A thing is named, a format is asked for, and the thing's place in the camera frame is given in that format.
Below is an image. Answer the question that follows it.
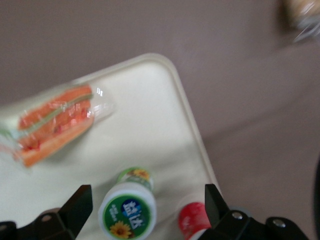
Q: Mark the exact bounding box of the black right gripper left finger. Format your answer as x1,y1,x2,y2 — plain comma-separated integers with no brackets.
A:
17,184,94,240

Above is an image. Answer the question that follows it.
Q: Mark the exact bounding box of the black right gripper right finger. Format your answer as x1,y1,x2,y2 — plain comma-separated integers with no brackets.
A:
199,183,266,240

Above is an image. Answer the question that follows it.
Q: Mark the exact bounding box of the green lid gum bottle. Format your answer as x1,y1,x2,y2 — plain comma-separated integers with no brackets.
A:
97,166,158,240

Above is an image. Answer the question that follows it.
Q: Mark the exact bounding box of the red lid gum bottle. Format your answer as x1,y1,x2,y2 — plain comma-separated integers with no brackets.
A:
177,201,213,240

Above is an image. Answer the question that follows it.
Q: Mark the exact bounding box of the beige plastic tray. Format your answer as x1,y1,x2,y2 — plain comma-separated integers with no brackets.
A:
0,52,221,240

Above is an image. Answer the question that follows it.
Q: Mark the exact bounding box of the wrapped sandwich with green layer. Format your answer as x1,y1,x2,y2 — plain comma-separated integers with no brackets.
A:
0,83,116,168

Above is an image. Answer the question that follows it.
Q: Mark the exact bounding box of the short wrapped cereal bar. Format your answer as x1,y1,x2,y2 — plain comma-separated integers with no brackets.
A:
280,0,320,29

